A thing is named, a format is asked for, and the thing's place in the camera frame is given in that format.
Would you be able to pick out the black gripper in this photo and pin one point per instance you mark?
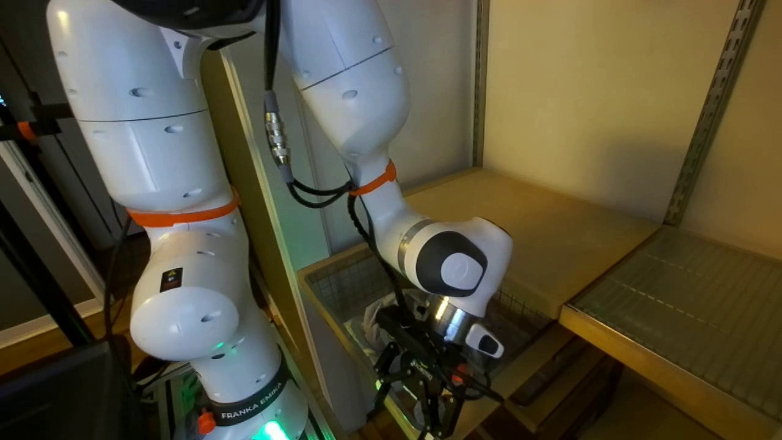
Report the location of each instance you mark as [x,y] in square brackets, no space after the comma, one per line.
[438,376]

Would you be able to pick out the wooden drawer with mesh sides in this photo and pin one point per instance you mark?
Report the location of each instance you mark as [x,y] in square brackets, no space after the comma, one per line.
[342,287]

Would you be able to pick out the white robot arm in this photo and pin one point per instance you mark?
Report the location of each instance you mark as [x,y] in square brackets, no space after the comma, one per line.
[131,78]

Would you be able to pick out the crumpled grey cloth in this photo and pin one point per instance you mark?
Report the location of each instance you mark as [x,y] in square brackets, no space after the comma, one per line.
[382,322]

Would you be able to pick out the wooden upright side panel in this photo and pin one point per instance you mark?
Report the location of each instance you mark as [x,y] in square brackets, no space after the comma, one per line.
[240,138]

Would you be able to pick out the wooden shelf board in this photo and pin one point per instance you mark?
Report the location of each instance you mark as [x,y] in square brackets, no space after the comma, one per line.
[559,243]

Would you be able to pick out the grey mat covered shelf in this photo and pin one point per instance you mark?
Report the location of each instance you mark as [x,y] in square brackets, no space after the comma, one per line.
[697,319]

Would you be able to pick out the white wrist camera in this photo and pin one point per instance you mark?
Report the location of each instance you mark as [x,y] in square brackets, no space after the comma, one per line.
[483,341]

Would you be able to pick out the black camera stand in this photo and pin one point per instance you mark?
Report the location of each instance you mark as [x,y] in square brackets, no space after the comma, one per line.
[26,133]

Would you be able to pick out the metal wall shelf rail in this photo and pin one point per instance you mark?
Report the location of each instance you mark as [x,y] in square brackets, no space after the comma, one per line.
[717,97]

